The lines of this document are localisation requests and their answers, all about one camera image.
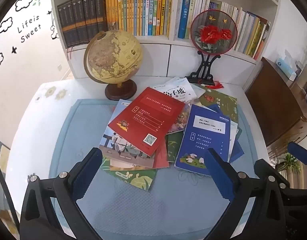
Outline green leaf pattern book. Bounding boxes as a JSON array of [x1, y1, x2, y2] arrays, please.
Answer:
[[100, 161, 157, 191]]

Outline tissue box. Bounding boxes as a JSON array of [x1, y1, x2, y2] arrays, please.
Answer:
[[276, 54, 303, 81]]

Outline antique yellow globe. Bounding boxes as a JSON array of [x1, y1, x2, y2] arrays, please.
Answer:
[[84, 30, 143, 101]]

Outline dark hardcover book set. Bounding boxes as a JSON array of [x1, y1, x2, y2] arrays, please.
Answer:
[[57, 0, 109, 49]]

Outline red flower round fan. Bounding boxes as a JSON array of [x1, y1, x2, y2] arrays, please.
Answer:
[[190, 9, 237, 55]]

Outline yellow orange book row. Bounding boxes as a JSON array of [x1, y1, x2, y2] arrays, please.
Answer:
[[105, 0, 172, 37]]

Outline mixed books right shelf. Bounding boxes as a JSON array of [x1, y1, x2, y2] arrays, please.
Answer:
[[175, 0, 270, 60]]

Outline dark green insect book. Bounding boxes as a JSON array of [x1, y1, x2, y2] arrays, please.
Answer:
[[165, 131, 183, 163]]

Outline blue book with sheep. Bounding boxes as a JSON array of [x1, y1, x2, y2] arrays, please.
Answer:
[[175, 105, 231, 176]]

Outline olive green book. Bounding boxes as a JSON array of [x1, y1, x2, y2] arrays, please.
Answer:
[[192, 85, 239, 124]]

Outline red cover book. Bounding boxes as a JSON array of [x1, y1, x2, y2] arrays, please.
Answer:
[[108, 87, 185, 156]]

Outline illustrated scholar cover book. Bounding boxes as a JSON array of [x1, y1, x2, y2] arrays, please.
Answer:
[[98, 99, 156, 169]]

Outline potted green plant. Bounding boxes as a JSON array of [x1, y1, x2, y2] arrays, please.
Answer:
[[275, 152, 301, 178]]

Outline colorful picture book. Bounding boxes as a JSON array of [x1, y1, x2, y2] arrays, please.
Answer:
[[168, 103, 191, 134]]

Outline brown wooden cabinet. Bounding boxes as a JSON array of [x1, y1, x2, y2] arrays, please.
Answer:
[[246, 57, 307, 147]]

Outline black fan stand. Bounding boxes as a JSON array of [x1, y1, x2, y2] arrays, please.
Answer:
[[185, 50, 221, 86]]

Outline white calligraphy title book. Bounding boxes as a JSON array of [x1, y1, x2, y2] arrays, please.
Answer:
[[151, 77, 205, 102]]

